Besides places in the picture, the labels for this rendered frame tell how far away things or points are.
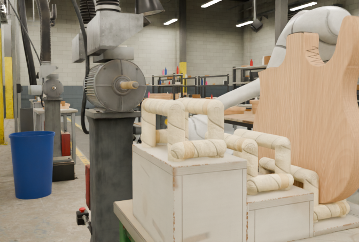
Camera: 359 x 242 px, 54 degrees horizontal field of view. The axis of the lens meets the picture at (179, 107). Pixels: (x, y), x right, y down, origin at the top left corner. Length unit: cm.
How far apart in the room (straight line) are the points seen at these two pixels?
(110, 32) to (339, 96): 90
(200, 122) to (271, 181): 57
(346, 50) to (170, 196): 45
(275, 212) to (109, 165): 126
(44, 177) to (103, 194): 252
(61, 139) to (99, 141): 329
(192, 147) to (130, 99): 109
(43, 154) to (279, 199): 375
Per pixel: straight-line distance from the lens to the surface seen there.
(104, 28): 140
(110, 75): 168
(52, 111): 509
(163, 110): 67
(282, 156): 77
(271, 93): 97
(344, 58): 79
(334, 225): 85
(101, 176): 188
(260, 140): 81
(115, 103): 169
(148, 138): 79
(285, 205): 74
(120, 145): 187
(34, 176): 434
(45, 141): 429
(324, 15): 126
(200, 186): 63
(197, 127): 124
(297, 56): 89
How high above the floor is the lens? 123
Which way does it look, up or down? 3 degrees down
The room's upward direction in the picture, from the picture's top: straight up
